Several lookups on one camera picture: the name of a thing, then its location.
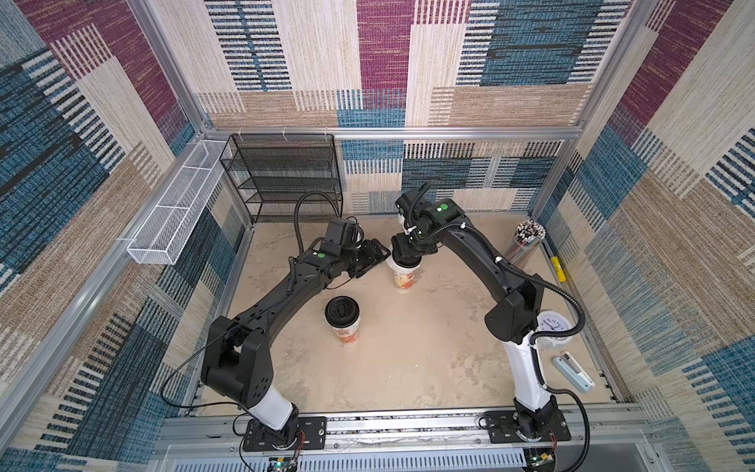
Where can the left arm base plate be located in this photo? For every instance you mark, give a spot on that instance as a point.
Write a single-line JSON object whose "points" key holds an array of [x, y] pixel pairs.
{"points": [[303, 433]]}

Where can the white round clock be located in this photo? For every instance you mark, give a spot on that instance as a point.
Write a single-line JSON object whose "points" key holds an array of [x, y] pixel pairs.
{"points": [[552, 321]]}

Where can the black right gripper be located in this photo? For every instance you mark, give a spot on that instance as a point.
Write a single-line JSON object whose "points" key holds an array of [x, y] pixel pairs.
{"points": [[406, 242]]}

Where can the paper milk tea cup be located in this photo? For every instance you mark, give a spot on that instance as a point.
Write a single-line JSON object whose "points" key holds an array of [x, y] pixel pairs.
{"points": [[348, 335], [403, 283]]}

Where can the white stapler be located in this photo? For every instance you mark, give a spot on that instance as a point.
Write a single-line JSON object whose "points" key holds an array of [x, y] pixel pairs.
{"points": [[572, 370]]}

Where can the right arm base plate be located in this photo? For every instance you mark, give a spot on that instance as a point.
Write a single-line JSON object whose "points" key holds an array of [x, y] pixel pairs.
{"points": [[503, 428]]}

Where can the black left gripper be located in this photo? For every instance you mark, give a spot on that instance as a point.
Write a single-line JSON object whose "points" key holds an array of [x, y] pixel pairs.
{"points": [[375, 256]]}

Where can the black wire shelf rack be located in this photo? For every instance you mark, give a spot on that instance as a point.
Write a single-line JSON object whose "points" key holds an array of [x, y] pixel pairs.
{"points": [[272, 172]]}

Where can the yellow marker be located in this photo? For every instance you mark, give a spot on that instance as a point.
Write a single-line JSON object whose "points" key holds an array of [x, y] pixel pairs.
{"points": [[558, 268]]}

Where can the black cup lid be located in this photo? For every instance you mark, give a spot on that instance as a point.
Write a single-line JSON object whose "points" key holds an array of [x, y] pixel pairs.
{"points": [[342, 312], [405, 261]]}

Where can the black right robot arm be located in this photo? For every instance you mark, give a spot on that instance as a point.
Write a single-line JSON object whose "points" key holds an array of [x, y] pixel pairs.
{"points": [[514, 318]]}

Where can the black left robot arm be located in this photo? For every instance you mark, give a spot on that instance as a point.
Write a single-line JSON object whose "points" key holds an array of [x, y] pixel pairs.
{"points": [[237, 357]]}

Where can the white mesh wall basket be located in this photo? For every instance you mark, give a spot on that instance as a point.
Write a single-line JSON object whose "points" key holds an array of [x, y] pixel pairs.
{"points": [[170, 223]]}

